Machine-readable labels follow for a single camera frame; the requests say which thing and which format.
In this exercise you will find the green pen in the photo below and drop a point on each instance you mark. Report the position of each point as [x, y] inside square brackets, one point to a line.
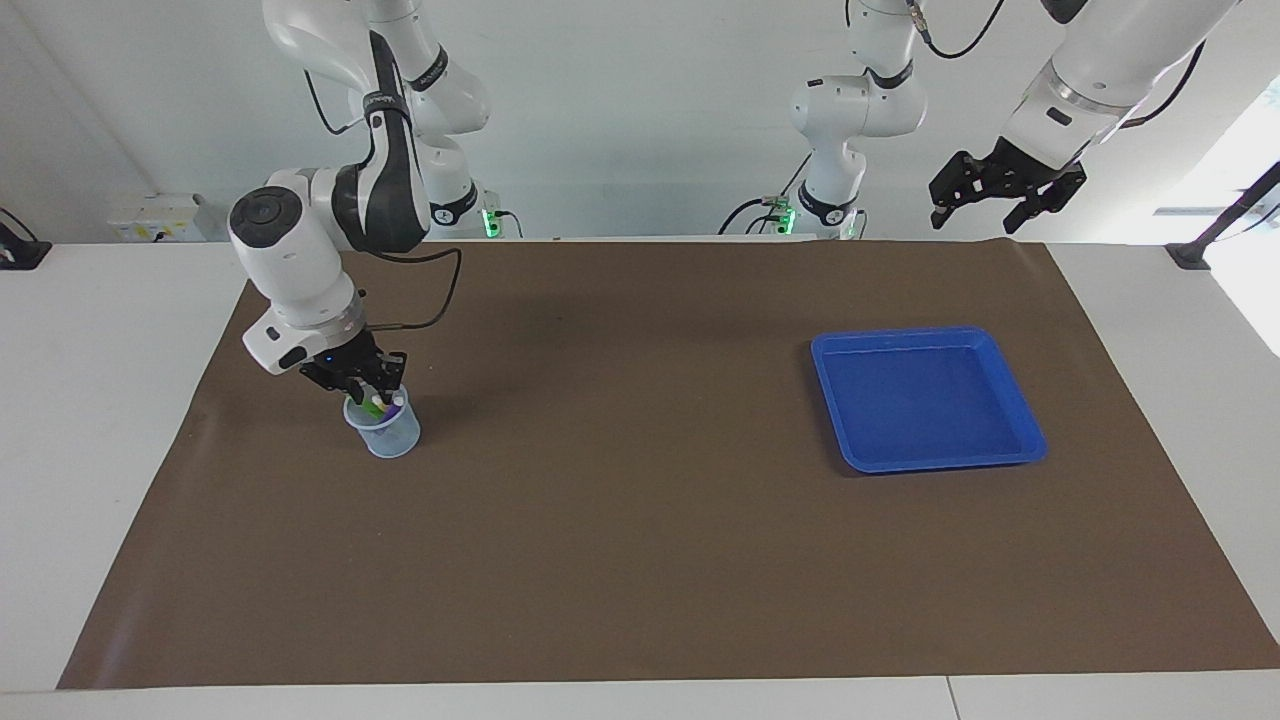
[372, 408]

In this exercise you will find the black table clamp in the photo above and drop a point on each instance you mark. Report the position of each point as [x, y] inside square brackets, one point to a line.
[20, 255]

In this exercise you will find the bright window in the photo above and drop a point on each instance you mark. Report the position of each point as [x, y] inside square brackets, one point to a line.
[1265, 300]

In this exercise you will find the brown table mat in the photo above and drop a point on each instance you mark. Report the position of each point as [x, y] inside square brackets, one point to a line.
[640, 500]

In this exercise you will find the blue plastic tray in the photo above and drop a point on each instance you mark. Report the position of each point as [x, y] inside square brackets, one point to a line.
[925, 400]

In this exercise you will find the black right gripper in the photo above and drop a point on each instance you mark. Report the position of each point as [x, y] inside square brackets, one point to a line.
[350, 365]

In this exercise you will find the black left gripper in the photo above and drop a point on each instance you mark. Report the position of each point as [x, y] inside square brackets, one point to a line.
[1020, 170]

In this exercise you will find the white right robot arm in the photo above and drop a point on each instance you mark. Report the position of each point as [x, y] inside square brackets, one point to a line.
[300, 260]

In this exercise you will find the black angled stand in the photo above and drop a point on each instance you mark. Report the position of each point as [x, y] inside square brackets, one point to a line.
[1195, 255]

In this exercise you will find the white wall socket box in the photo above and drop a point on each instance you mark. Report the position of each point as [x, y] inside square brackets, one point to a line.
[155, 218]

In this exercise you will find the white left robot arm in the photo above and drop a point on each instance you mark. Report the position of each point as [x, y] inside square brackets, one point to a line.
[860, 105]

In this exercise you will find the purple pen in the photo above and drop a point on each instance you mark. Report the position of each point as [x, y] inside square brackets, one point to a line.
[396, 406]

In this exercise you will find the translucent plastic cup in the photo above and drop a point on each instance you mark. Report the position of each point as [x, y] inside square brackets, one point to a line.
[385, 438]

